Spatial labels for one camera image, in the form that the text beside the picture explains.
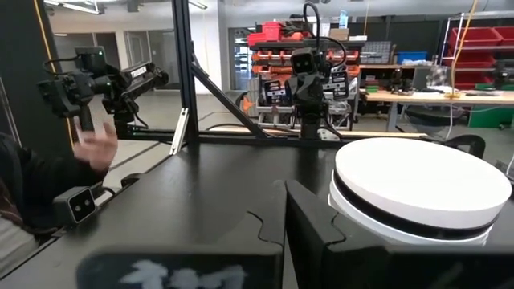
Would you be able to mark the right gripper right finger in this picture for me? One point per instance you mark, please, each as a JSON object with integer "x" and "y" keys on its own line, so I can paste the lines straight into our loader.
{"x": 313, "y": 249}

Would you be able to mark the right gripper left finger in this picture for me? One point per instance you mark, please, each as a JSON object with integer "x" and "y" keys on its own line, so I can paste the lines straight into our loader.
{"x": 265, "y": 233}

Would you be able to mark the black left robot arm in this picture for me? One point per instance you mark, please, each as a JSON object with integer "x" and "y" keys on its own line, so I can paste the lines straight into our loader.
{"x": 311, "y": 120}

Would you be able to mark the rack with orange bins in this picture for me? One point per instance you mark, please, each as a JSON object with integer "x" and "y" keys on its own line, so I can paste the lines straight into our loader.
{"x": 345, "y": 84}

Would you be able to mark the red box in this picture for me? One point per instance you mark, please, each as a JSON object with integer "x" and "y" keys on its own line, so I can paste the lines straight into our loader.
{"x": 267, "y": 33}

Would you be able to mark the grey drawer cabinet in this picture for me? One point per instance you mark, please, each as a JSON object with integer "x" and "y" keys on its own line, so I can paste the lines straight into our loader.
{"x": 375, "y": 52}

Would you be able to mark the blue bin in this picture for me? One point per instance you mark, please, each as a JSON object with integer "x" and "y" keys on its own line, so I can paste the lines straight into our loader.
{"x": 412, "y": 57}

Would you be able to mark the wooden workbench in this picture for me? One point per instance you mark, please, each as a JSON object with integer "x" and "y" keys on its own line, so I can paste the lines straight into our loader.
{"x": 433, "y": 97}

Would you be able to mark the shelf with red bins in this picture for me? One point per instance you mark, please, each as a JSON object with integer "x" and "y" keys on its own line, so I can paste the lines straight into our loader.
{"x": 478, "y": 40}

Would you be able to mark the person's hand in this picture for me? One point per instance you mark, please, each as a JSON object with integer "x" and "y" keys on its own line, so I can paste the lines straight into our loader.
{"x": 96, "y": 148}

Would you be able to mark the green box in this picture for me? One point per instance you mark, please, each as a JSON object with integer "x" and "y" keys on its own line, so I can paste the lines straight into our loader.
{"x": 492, "y": 117}

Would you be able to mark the person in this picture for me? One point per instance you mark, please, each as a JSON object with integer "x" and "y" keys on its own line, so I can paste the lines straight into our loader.
{"x": 32, "y": 180}

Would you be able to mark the black upright panel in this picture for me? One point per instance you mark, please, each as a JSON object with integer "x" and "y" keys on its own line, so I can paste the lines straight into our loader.
{"x": 20, "y": 60}

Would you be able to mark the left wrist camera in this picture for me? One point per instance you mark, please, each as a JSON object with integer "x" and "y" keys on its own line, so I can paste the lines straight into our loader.
{"x": 303, "y": 62}

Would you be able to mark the silver frame bracket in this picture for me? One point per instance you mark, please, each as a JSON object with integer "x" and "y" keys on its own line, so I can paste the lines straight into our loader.
{"x": 179, "y": 130}

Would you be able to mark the black table-level camera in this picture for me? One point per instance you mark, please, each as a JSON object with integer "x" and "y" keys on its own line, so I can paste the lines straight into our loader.
{"x": 76, "y": 205}

